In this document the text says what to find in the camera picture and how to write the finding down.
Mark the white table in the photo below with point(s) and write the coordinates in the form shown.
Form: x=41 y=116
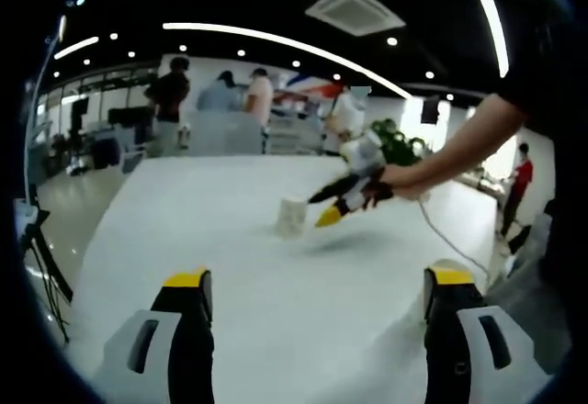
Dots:
x=229 y=239

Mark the curved ceiling strip light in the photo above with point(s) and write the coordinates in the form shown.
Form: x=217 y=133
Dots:
x=492 y=14
x=275 y=40

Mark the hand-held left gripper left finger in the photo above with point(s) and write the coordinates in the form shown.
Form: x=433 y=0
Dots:
x=190 y=353

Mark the black studio light panel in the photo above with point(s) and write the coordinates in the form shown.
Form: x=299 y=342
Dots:
x=431 y=110

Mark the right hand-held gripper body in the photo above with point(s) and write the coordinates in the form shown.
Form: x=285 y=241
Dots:
x=365 y=153

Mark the printed white paper cup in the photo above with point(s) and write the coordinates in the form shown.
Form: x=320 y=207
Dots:
x=293 y=218

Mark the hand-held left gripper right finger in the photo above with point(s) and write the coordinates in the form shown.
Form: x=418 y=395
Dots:
x=448 y=353

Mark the black computer monitor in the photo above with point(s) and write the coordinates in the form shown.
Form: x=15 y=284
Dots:
x=128 y=115

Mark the short ceiling strip light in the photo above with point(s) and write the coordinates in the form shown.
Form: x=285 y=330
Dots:
x=75 y=48

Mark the black tripod stand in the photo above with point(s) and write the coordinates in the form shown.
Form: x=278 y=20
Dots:
x=43 y=261

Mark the ceiling air conditioner vent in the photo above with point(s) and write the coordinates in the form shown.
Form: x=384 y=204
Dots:
x=356 y=11

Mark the person's right hand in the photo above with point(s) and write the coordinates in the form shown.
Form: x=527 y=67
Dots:
x=388 y=186

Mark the green potted plant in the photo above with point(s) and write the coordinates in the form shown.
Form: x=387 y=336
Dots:
x=399 y=147

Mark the white storage shelves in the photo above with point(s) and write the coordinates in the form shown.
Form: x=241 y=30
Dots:
x=294 y=124

